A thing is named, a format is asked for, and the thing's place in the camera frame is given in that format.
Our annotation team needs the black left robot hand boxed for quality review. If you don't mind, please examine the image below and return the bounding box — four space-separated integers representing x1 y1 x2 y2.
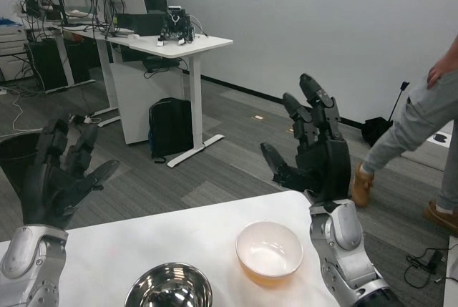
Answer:
20 117 122 231

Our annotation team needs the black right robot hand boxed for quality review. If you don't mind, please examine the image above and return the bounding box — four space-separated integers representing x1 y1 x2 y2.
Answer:
260 73 351 204

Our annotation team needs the white and orange plastic bowl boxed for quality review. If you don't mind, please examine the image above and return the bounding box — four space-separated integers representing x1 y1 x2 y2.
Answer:
235 221 304 288

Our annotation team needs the shiny steel bowl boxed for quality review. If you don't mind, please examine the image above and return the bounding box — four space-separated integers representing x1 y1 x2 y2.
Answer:
124 262 213 307

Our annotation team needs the black trash bin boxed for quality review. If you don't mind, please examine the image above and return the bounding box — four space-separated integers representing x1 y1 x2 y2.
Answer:
0 132 44 200

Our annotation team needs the black folded umbrella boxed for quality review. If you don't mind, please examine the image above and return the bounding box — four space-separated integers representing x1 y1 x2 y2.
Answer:
361 80 411 147

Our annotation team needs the black floor power strip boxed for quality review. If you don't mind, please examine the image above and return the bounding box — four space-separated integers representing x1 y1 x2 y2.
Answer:
69 114 101 125

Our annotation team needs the person in grey pants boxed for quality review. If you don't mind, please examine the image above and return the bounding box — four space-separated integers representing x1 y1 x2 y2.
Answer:
352 33 458 229

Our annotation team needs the black computer tower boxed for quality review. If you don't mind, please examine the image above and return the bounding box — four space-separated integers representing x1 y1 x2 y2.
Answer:
26 40 69 92

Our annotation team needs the white desk with black tower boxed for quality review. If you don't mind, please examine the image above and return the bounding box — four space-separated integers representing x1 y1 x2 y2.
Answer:
17 16 97 93

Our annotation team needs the black backpack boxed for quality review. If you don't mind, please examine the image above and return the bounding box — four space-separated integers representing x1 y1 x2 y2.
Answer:
148 97 194 164

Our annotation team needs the white drawer cabinet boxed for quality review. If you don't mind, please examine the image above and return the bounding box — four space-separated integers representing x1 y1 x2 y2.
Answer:
0 22 29 82

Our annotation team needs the black under-desk power adapter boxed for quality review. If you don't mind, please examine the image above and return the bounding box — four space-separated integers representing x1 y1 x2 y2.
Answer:
142 55 180 73

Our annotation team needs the white standing desk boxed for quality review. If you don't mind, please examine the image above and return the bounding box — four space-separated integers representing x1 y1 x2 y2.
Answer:
59 24 234 168

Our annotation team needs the black computer box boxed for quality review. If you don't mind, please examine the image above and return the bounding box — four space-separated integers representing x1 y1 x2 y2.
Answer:
117 12 169 36

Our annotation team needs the small black robot device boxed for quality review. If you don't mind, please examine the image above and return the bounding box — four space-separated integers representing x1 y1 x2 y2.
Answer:
157 5 208 47

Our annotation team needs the white floor cable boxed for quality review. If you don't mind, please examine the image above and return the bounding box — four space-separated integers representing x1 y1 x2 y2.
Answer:
0 84 46 133

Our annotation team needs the black floor adapter with cable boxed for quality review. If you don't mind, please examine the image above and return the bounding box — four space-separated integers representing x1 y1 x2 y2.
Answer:
406 248 450 285

